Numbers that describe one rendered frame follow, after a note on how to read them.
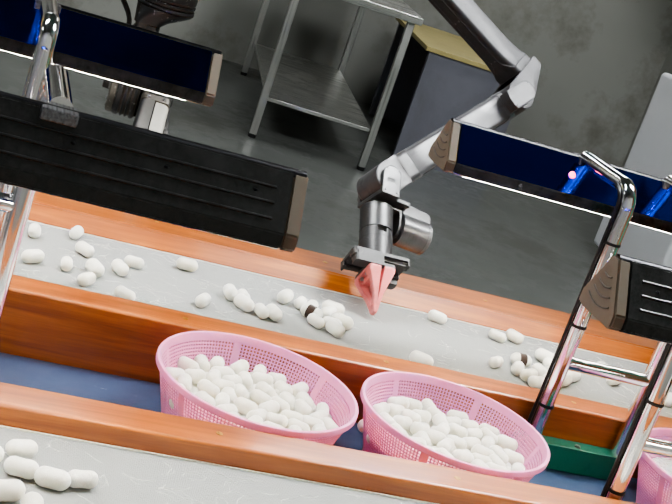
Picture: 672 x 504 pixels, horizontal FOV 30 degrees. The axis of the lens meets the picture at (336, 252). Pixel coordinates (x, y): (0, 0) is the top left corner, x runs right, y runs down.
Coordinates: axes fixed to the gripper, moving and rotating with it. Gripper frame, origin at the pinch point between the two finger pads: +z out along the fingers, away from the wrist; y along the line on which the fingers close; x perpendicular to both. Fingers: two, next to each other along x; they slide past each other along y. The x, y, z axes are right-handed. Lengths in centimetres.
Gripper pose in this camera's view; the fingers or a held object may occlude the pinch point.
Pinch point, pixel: (373, 309)
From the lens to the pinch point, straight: 204.5
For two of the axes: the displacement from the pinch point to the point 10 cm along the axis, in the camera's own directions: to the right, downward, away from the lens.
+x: -3.8, 4.8, 7.9
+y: 9.2, 2.4, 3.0
